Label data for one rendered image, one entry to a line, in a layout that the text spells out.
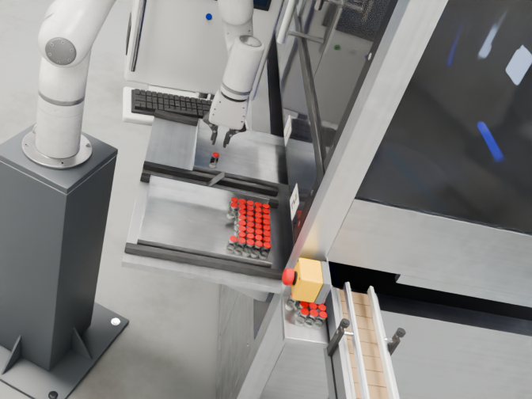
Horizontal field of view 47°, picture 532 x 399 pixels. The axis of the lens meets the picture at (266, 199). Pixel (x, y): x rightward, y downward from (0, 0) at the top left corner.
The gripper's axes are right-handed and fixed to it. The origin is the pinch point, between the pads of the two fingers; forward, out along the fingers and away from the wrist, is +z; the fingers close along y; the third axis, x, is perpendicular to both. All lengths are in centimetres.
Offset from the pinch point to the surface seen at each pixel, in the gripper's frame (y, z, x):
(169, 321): -4, 99, -12
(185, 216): 6.0, 10.7, 24.9
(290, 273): -17, -3, 53
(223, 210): -4.3, 10.4, 19.2
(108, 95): 48, 100, -171
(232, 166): -6.3, 10.4, -2.1
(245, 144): -10.6, 10.3, -15.8
